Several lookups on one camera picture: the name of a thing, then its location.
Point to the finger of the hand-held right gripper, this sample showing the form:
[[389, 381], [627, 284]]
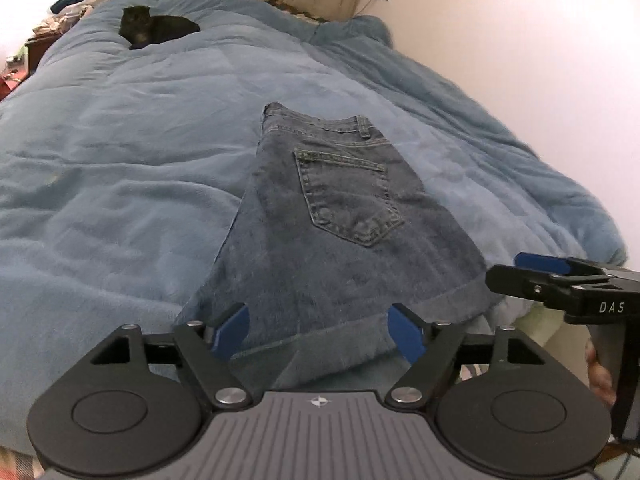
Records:
[[540, 262], [520, 282]]

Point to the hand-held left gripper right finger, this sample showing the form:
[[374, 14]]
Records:
[[406, 332]]

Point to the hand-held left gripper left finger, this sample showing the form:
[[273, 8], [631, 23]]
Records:
[[231, 332]]

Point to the blue denim jeans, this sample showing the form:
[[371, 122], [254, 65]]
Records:
[[325, 210]]

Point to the person's right hand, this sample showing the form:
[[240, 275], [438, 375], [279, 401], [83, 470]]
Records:
[[602, 380]]

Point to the pale green bed sheet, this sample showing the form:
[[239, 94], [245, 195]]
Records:
[[542, 327]]

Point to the blue blanket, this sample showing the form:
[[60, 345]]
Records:
[[125, 135]]

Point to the plaid cloth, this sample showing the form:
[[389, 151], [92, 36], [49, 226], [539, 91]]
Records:
[[17, 462]]

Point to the black cat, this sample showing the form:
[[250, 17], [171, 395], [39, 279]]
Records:
[[165, 27]]

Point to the dark patterned cloth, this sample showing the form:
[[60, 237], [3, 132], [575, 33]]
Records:
[[295, 10]]

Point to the red patterned tablecloth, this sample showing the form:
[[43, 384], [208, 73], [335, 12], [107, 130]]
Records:
[[10, 85]]

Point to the dark wooden cabinet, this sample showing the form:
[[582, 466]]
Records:
[[39, 52]]

